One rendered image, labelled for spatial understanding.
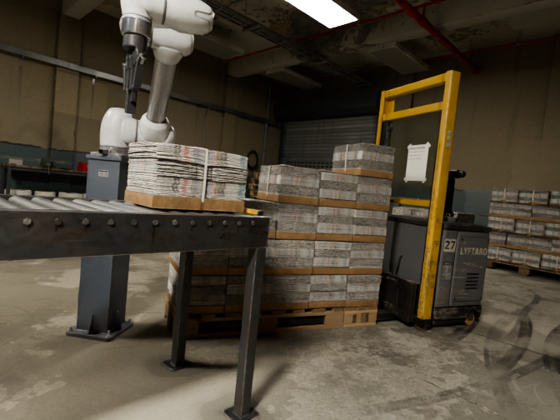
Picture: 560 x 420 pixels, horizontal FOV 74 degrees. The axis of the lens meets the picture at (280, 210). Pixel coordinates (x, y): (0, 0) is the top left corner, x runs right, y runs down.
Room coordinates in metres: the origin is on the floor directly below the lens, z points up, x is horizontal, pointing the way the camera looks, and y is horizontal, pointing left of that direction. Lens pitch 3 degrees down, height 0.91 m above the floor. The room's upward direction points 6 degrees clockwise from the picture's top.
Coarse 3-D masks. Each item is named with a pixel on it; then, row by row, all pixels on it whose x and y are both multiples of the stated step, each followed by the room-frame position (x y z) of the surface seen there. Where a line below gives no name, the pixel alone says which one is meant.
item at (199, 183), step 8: (200, 152) 1.35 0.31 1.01; (208, 152) 1.37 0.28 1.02; (200, 160) 1.35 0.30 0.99; (208, 160) 1.38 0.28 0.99; (200, 168) 1.36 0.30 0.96; (208, 168) 1.38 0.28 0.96; (200, 176) 1.36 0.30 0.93; (208, 176) 1.38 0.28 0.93; (200, 184) 1.37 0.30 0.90; (200, 192) 1.37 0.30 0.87; (208, 192) 1.39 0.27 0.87
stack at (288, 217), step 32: (288, 224) 2.35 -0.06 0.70; (320, 224) 2.45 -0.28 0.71; (224, 256) 2.19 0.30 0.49; (288, 256) 2.36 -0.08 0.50; (320, 256) 2.46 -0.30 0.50; (192, 288) 2.12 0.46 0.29; (224, 288) 2.25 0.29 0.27; (288, 288) 2.37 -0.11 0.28; (320, 288) 2.47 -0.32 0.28; (192, 320) 2.12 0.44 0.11; (224, 320) 2.20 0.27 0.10
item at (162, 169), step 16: (144, 144) 1.33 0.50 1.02; (160, 144) 1.25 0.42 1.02; (144, 160) 1.33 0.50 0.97; (160, 160) 1.26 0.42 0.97; (176, 160) 1.30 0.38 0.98; (192, 160) 1.33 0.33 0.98; (128, 176) 1.46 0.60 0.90; (144, 176) 1.34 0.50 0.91; (160, 176) 1.26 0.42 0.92; (176, 176) 1.30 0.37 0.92; (192, 176) 1.34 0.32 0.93; (144, 192) 1.32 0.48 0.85; (160, 192) 1.27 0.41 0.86; (176, 192) 1.30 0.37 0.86; (192, 192) 1.35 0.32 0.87; (160, 208) 1.29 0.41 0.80
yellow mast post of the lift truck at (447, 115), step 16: (448, 80) 2.63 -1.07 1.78; (448, 96) 2.61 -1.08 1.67; (448, 112) 2.61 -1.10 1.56; (448, 128) 2.62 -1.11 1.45; (448, 144) 2.63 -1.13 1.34; (448, 160) 2.63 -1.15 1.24; (432, 176) 2.68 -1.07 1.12; (432, 192) 2.64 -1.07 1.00; (432, 208) 2.63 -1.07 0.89; (432, 224) 2.61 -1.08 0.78; (432, 240) 2.61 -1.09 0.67; (432, 256) 2.62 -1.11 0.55; (432, 272) 2.63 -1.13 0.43; (432, 288) 2.63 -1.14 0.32
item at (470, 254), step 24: (408, 216) 3.23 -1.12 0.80; (408, 240) 3.01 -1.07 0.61; (456, 240) 2.76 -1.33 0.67; (480, 240) 2.86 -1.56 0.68; (384, 264) 3.24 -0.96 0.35; (408, 264) 2.98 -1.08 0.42; (456, 264) 2.78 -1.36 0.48; (480, 264) 2.88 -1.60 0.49; (456, 288) 2.78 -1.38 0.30; (480, 288) 2.89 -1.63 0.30; (456, 312) 2.79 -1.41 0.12; (480, 312) 2.90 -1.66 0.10
